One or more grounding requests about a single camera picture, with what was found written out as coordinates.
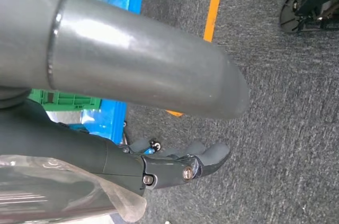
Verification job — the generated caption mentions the black shelf caster wheel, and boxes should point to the black shelf caster wheel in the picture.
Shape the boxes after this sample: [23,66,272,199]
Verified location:
[149,139,162,154]

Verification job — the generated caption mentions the green plastic crate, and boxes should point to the green plastic crate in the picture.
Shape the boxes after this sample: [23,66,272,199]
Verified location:
[28,88,102,112]

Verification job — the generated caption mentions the clear plastic film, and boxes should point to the clear plastic film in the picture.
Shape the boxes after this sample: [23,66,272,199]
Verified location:
[0,155,147,224]

